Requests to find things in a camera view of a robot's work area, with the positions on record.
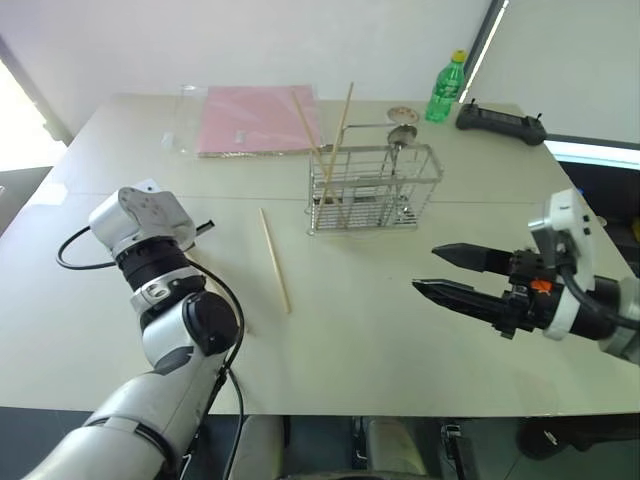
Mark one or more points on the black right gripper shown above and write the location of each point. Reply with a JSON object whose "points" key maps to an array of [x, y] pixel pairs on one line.
{"points": [[525, 305]]}

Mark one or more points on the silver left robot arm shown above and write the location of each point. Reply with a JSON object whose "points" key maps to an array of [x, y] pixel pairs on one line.
{"points": [[165, 400]]}

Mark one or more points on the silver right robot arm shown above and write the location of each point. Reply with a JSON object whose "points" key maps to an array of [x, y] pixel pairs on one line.
{"points": [[595, 320]]}

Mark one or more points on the metal spoon with patterned bowl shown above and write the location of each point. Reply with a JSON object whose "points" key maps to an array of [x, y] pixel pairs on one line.
{"points": [[402, 114]]}

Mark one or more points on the wooden chopstick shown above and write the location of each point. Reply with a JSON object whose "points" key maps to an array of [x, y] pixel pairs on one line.
{"points": [[275, 260], [344, 190], [342, 117], [305, 120]]}

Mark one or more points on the clear plastic sleeve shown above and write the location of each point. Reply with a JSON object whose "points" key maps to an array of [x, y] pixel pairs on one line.
{"points": [[185, 120]]}

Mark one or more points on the pink paper pad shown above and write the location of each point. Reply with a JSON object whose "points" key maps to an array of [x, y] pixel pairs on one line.
{"points": [[255, 120]]}

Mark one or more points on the black remote controller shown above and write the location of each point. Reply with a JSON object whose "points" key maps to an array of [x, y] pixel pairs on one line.
{"points": [[500, 121]]}

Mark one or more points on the black side furniture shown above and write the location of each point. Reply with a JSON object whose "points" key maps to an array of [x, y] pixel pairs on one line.
{"points": [[605, 190]]}

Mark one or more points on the green plastic bottle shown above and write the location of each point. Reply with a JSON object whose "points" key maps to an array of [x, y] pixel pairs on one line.
{"points": [[444, 92]]}

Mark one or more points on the dark rounded shape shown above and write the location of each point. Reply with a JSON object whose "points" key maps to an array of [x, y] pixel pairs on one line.
{"points": [[575, 437]]}

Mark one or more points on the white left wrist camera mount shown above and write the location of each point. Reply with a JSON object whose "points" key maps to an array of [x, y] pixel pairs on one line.
{"points": [[145, 205]]}

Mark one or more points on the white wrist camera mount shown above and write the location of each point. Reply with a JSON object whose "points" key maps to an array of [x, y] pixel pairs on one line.
{"points": [[145, 205], [565, 210]]}

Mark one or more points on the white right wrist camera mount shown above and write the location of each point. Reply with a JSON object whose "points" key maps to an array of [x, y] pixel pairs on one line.
{"points": [[565, 210]]}

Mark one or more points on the black bracket under table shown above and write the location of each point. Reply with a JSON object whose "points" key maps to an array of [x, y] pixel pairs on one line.
{"points": [[457, 450]]}

